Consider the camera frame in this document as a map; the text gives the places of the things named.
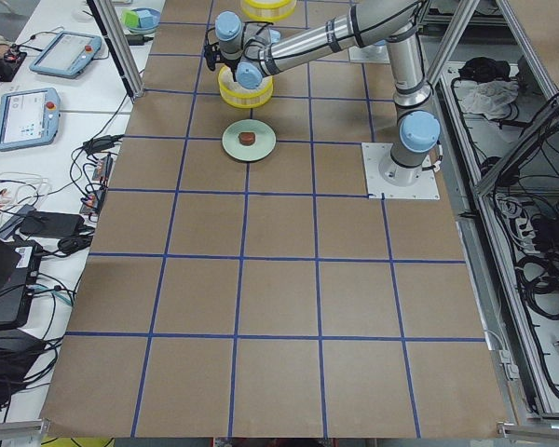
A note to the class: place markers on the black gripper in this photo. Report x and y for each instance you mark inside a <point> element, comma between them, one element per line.
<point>211,60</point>

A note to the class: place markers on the yellow steamer top layer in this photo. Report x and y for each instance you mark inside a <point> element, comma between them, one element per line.
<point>269,10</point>

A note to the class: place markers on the yellow steamer layer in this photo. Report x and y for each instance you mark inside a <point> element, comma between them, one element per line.
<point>237,96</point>
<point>269,10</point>

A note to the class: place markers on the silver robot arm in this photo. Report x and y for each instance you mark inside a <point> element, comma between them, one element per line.
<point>354,76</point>

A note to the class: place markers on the yellow steamer bottom layer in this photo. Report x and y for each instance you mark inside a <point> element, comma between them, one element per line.
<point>237,96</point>

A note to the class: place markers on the blue plate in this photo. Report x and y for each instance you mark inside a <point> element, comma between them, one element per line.
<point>139,30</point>

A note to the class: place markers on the blue foam cube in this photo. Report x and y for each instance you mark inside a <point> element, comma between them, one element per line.
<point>149,18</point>

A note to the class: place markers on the black power adapter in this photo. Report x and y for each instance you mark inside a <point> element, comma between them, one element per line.
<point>138,39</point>

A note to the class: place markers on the green foam cube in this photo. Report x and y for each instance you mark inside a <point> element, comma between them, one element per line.
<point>130,19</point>

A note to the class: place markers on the brown bun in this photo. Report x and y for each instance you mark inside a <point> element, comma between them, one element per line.
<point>247,138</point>

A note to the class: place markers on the light green plate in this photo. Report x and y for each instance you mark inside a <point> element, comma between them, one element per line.
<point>264,145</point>

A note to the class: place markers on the far teach pendant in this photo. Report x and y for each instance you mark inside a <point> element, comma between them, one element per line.
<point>67,55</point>

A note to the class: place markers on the teach pendant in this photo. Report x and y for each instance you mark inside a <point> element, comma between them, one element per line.
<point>29,118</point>
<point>67,55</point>

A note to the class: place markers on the near teach pendant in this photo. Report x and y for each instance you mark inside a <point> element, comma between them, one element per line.
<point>29,118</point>

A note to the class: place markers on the white cloth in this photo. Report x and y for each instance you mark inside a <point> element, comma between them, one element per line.
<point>492,99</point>

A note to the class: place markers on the black laptop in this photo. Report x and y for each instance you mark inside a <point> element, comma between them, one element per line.
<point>19,267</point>

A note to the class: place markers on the aluminium frame post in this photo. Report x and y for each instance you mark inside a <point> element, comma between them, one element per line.
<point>112,32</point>

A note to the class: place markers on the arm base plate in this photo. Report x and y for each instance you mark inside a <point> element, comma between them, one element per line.
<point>387,180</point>

